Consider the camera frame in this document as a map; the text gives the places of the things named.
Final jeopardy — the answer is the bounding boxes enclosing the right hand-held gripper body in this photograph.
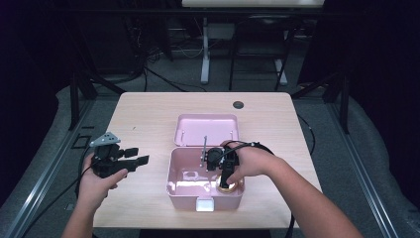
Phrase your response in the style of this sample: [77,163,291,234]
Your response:
[200,135,241,173]

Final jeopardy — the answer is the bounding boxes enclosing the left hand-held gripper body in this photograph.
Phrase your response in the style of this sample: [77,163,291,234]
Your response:
[89,132,138,179]

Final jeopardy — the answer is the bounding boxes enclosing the round gold tin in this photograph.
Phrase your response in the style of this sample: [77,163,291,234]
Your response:
[216,175,246,194]

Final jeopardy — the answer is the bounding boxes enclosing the pink plastic medicine box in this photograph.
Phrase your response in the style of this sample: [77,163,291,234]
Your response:
[165,113,246,213]

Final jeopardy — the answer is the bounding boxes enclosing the person's right hand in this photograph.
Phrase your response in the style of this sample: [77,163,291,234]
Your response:
[220,140,282,186]

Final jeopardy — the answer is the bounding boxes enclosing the person's left hand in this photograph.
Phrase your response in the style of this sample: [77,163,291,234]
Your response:
[76,153,129,212]

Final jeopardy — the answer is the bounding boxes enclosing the black metal stand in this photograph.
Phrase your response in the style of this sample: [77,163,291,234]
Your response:
[67,70,127,131]
[291,70,352,134]

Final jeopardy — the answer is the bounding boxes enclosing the white desk with white legs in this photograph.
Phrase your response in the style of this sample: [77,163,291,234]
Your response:
[181,0,327,85]

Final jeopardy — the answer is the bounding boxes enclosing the dark curtain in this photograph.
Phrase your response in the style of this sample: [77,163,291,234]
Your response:
[346,0,420,209]
[0,0,72,206]

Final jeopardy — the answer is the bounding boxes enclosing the black chair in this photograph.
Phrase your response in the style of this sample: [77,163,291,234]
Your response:
[228,14,295,92]

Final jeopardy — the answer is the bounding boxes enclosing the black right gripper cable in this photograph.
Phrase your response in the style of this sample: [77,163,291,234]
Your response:
[214,140,297,238]

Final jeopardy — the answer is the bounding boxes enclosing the black square floor frame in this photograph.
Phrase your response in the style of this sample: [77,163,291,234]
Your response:
[70,133,92,150]

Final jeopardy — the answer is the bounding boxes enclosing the thick black left gripper cable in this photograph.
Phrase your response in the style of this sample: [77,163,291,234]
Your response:
[74,150,92,199]

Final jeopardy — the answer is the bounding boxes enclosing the aluminium floor rail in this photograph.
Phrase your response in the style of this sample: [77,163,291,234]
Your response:
[326,102,401,238]
[2,98,95,238]

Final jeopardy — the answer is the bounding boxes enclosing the thin black left gripper cable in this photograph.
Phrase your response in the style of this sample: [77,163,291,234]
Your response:
[20,167,94,238]

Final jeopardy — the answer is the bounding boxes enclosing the black floor cable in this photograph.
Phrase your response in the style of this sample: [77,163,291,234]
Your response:
[142,65,207,93]

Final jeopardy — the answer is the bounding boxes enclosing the black cable beside table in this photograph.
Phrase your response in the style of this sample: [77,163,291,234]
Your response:
[297,113,316,157]

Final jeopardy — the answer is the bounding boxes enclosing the black horizontal frame bar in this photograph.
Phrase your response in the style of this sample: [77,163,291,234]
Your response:
[49,8,331,16]

